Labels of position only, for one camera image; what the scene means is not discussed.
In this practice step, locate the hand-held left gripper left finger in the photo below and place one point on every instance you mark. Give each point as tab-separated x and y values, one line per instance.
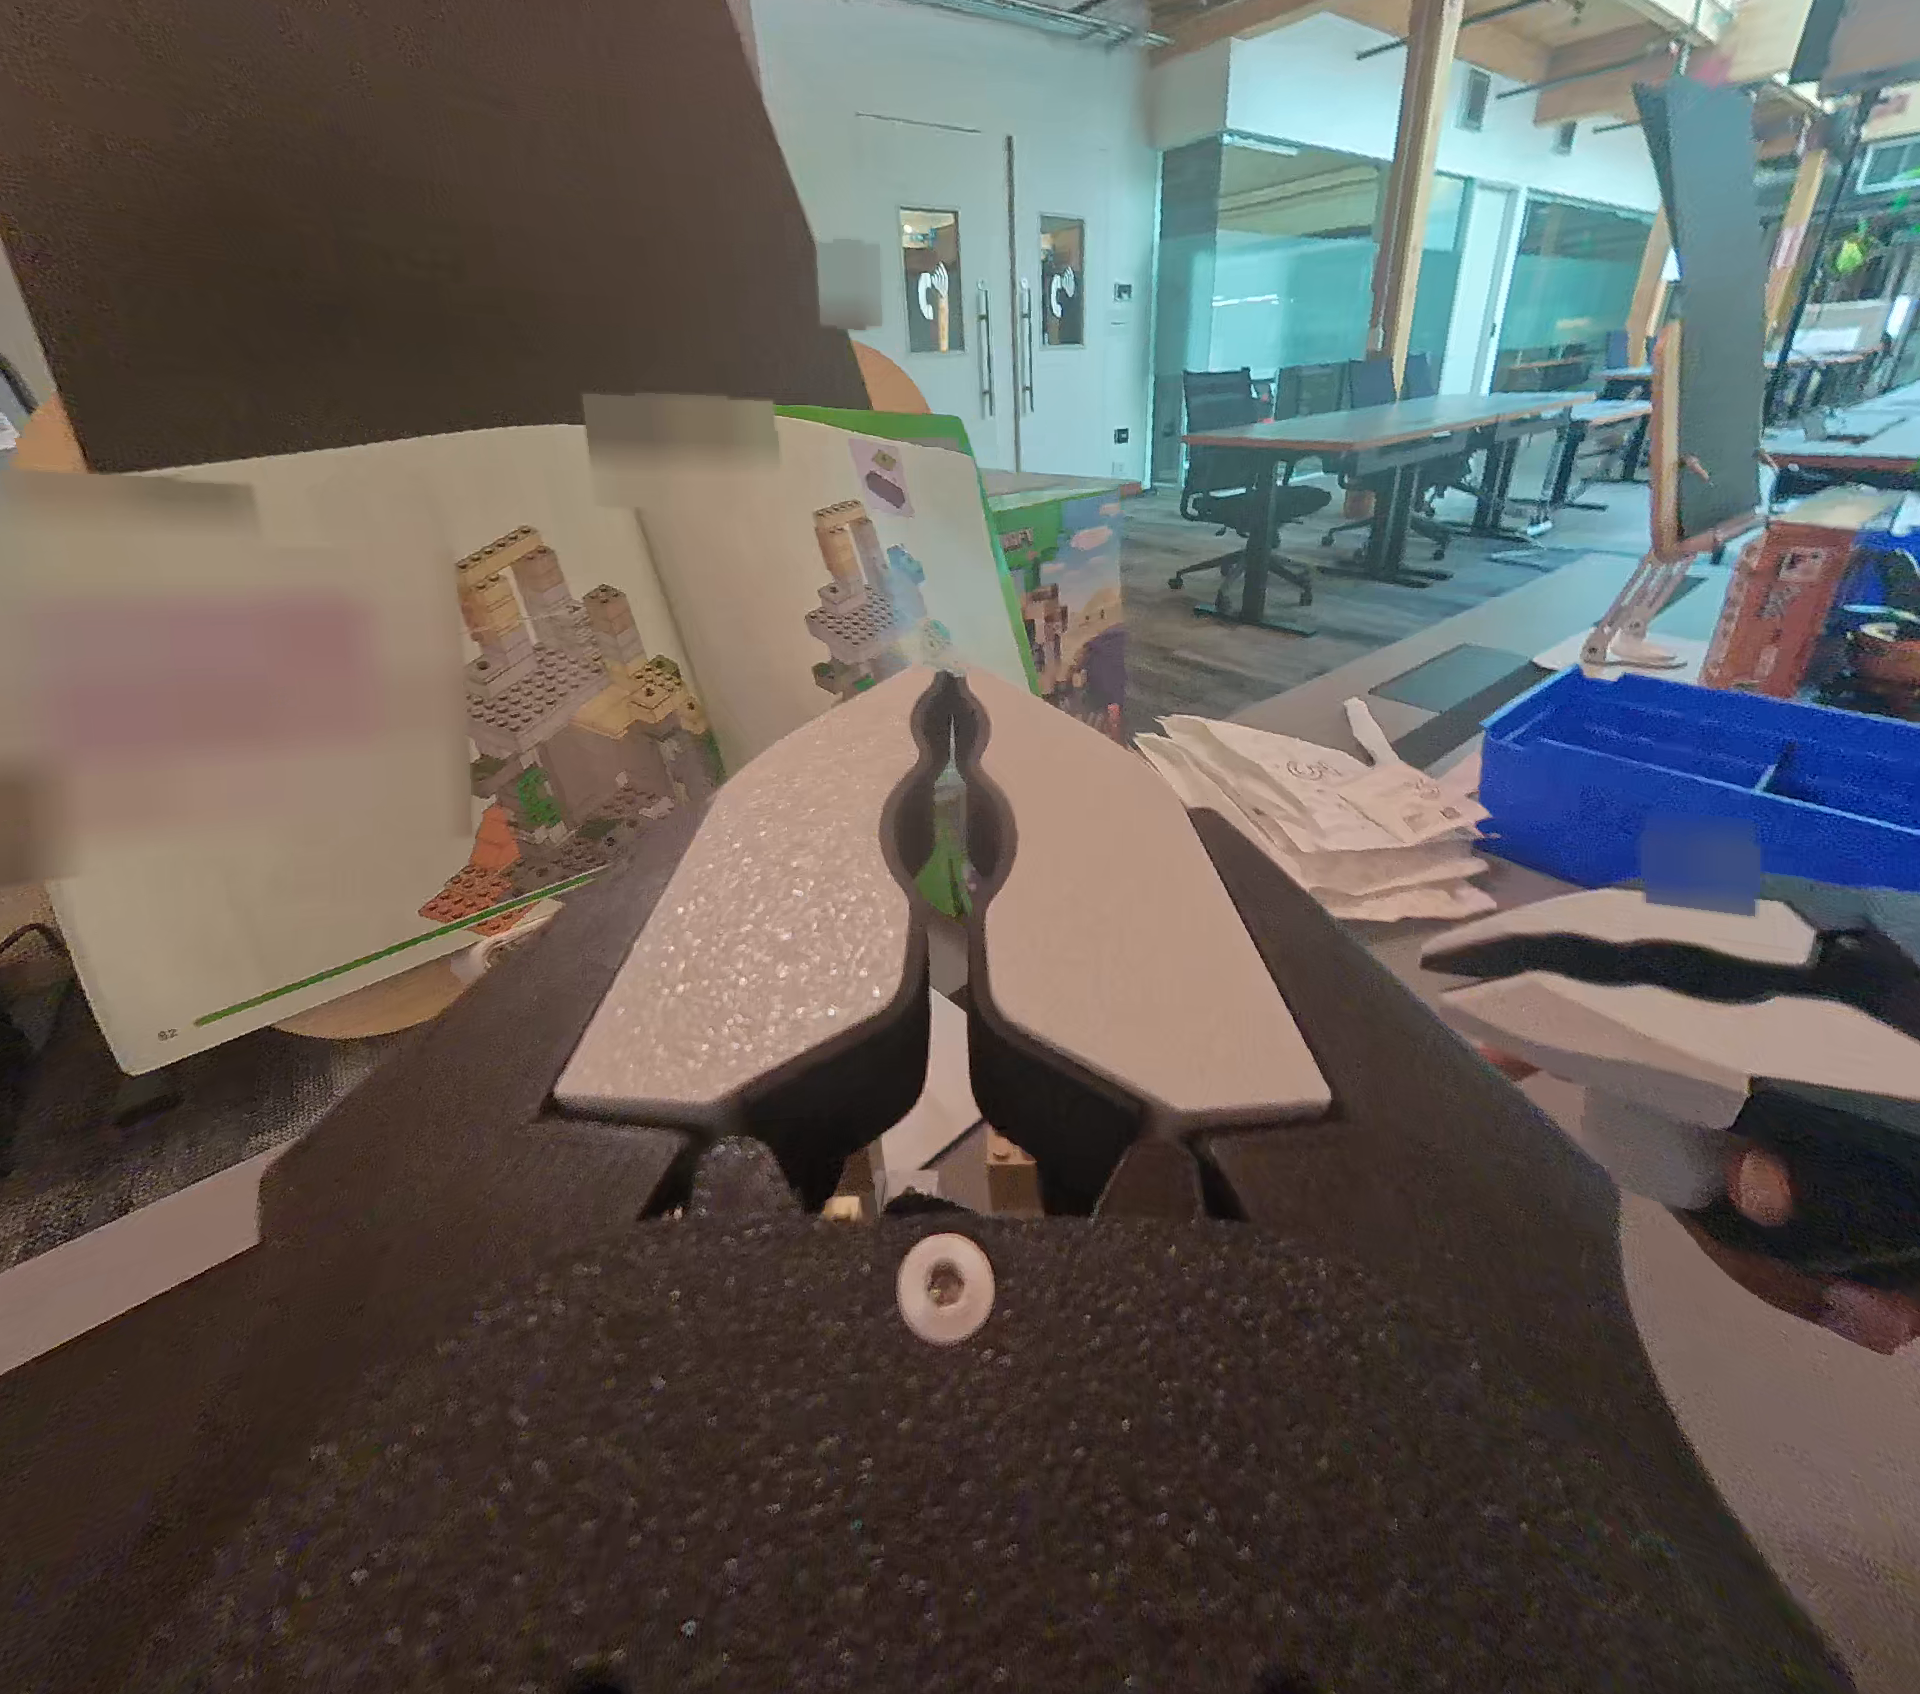
751	913

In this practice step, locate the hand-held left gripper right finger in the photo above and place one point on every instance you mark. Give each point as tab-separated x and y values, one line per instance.
1140	928

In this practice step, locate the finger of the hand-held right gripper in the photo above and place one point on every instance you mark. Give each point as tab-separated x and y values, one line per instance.
1621	932
1606	1043

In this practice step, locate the building instruction booklet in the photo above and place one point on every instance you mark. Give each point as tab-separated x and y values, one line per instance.
629	614

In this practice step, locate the grey desk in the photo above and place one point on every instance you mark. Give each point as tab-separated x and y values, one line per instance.
1801	1425

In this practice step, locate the small wooden desk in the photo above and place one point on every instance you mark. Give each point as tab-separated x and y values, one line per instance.
1050	485

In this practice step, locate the long wooden office desk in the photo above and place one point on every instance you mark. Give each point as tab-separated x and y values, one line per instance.
1396	418

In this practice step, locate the person's right hand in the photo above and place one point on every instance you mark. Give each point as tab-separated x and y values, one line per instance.
1759	1185

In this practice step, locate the blue plastic bin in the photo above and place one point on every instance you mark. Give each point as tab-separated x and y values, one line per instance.
1589	735

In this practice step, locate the colourful toy set box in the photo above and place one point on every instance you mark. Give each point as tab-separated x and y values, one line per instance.
1066	584

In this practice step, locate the orange toy box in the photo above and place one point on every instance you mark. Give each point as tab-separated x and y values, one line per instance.
1785	600

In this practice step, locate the black office chair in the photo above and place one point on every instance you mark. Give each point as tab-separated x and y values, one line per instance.
1238	495

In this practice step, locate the narrow black panel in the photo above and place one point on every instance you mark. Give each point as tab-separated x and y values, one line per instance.
1711	300

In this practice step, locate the white double door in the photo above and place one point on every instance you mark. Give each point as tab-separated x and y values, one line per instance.
947	180

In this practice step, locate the large black panel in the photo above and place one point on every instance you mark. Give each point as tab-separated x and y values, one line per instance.
377	148

